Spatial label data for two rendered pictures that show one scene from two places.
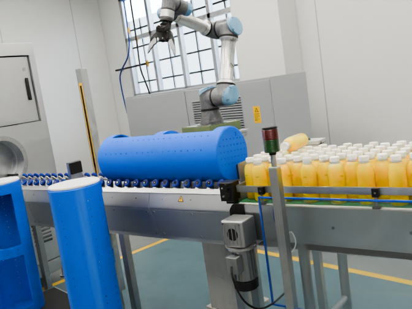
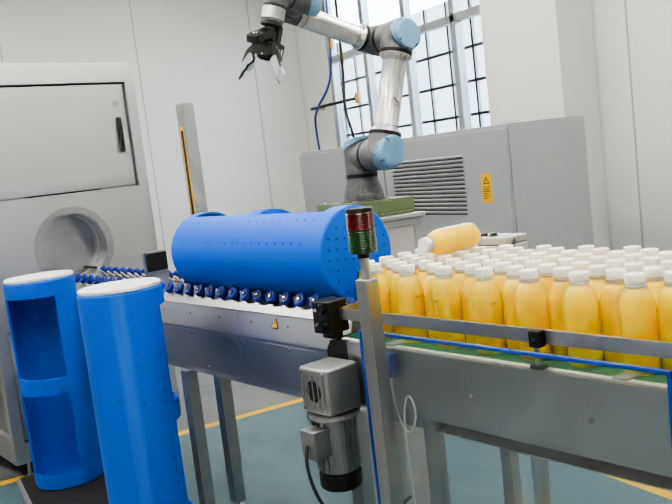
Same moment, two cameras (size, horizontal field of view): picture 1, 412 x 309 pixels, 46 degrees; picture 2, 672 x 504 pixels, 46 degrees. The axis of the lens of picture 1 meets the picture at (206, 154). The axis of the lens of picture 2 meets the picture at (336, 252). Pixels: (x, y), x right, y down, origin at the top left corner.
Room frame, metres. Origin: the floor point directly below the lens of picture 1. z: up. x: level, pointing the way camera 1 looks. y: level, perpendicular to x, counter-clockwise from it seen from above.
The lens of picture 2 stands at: (0.16, -0.59, 1.37)
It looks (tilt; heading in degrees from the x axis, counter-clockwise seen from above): 7 degrees down; 13
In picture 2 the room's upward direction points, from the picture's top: 7 degrees counter-clockwise
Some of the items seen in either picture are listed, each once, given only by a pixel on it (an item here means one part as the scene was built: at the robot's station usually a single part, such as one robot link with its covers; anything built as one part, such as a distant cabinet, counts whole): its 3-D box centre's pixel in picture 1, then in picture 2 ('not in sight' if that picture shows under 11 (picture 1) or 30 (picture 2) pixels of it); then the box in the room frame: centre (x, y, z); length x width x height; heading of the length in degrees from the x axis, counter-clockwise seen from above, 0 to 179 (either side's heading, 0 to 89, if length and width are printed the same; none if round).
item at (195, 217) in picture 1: (110, 204); (198, 323); (3.04, 0.66, 0.79); 2.17 x 0.29 x 0.34; 52
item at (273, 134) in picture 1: (270, 133); (359, 221); (1.88, -0.26, 1.23); 0.06 x 0.06 x 0.04
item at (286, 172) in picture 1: (284, 181); (411, 306); (2.10, -0.32, 0.99); 0.07 x 0.07 x 0.18
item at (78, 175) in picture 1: (75, 172); (156, 269); (3.21, 0.88, 1.00); 0.10 x 0.04 x 0.15; 142
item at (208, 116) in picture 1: (211, 116); (363, 187); (3.03, -0.07, 1.26); 0.15 x 0.15 x 0.10
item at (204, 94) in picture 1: (209, 97); (361, 155); (3.03, -0.07, 1.38); 0.13 x 0.12 x 0.14; 46
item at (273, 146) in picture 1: (271, 145); (362, 241); (1.88, -0.26, 1.18); 0.06 x 0.06 x 0.05
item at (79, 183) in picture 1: (74, 183); (119, 286); (2.60, 0.73, 1.03); 0.28 x 0.28 x 0.01
